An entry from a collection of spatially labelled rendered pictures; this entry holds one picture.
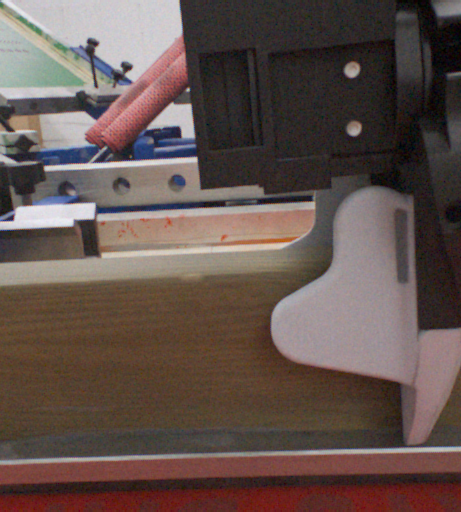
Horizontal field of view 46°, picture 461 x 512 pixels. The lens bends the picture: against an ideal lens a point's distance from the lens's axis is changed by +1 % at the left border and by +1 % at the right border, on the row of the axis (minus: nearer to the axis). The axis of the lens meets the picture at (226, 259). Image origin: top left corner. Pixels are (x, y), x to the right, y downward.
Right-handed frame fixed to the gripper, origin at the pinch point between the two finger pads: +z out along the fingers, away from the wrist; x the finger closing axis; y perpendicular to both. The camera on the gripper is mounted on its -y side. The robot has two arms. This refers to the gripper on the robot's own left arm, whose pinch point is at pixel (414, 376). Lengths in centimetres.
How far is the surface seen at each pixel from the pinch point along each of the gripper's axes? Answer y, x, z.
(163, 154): 24, -92, -2
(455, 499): -1.2, 1.2, 4.8
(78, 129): 148, -437, -1
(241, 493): 7.2, 0.6, 4.5
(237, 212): 7.8, -39.0, 0.7
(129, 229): 19.9, -38.8, 1.4
